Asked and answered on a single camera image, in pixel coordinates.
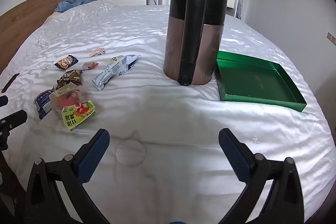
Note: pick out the blue towel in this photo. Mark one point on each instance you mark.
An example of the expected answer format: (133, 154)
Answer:
(73, 3)

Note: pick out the white bed quilt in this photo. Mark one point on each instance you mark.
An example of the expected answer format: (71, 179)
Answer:
(157, 113)

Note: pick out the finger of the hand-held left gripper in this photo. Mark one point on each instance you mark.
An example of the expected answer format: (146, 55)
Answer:
(3, 101)
(15, 119)

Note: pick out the wooden headboard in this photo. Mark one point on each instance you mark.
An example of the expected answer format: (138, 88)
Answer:
(26, 16)

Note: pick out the brown snack packet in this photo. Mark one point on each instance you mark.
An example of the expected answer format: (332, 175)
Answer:
(69, 78)

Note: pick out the black cookie snack packet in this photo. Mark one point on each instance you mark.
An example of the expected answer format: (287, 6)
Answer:
(66, 61)

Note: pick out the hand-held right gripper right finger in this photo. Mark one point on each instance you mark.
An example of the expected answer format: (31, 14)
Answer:
(232, 153)

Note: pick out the pink striped snack packet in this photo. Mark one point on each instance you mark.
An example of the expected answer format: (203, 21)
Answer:
(97, 52)

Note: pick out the green cardboard box tray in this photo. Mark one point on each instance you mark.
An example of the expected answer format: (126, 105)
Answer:
(257, 82)

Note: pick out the clear bag of red snacks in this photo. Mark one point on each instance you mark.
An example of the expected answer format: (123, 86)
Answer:
(68, 98)

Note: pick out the pale green snack packet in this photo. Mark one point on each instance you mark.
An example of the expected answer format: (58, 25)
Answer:
(115, 59)

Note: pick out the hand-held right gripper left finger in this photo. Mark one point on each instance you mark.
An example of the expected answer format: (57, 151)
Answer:
(94, 158)

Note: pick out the wall switch plate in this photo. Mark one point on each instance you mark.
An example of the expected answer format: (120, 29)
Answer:
(331, 39)

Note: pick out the orange clear snack packet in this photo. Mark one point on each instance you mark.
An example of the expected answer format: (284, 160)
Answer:
(90, 65)

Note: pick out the bright green snack packet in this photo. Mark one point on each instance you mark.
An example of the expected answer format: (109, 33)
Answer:
(78, 115)

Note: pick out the long white blue snack packet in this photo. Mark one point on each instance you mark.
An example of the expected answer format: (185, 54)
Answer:
(115, 71)

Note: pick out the dark blue snack packet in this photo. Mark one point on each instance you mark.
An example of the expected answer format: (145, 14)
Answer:
(43, 104)

